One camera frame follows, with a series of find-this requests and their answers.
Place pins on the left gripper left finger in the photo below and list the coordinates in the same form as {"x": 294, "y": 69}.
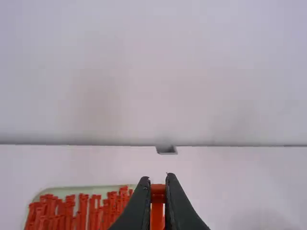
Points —
{"x": 138, "y": 208}

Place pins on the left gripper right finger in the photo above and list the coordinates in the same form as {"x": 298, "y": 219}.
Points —
{"x": 180, "y": 208}

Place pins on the pale tray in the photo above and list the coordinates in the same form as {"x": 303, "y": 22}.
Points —
{"x": 48, "y": 190}

